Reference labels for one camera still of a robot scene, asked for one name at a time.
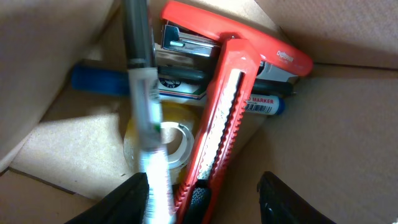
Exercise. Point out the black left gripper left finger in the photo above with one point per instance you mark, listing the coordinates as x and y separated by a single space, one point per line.
126 204

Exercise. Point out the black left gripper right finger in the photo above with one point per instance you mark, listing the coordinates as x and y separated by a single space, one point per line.
280 204

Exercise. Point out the cardboard box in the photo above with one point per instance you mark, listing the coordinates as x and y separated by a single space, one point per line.
335 144

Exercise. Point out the yellow tape roll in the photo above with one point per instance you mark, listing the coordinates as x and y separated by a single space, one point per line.
179 125

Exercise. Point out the blue capped white marker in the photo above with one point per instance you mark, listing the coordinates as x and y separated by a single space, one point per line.
181 85

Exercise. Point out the black capped white marker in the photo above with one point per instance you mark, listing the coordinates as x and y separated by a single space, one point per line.
147 110

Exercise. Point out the red utility knife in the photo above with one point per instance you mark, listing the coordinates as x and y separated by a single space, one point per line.
227 94

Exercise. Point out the red black stapler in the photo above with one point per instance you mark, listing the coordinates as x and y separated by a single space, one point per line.
195 31

